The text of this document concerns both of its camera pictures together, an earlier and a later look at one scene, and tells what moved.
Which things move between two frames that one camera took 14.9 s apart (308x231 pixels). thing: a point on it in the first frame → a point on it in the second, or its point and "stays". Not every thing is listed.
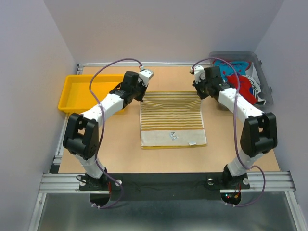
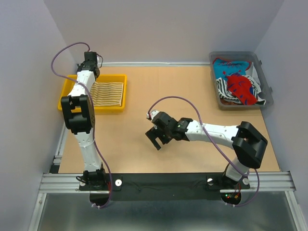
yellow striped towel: [171, 119] → [107, 94]
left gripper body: [138, 91] → [81, 64]
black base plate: [164, 186] stays
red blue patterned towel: [245, 84] stays
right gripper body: [202, 88] → [165, 132]
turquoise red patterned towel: [240, 66] stays
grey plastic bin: [256, 70] stays
